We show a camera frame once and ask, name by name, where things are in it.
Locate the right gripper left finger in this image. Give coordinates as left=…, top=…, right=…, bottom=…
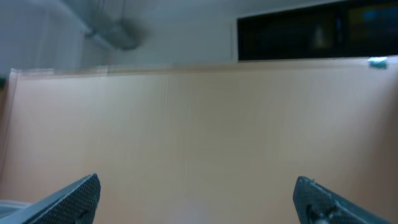
left=1, top=174, right=101, bottom=224

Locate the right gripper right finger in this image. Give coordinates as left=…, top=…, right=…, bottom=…
left=293, top=176, right=389, bottom=224

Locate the beige cardboard partition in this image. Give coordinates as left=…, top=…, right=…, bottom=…
left=1, top=59, right=397, bottom=223

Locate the teal tape piece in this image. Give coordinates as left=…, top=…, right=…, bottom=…
left=367, top=57, right=388, bottom=70

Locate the dark window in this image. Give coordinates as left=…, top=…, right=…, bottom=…
left=237, top=0, right=397, bottom=61

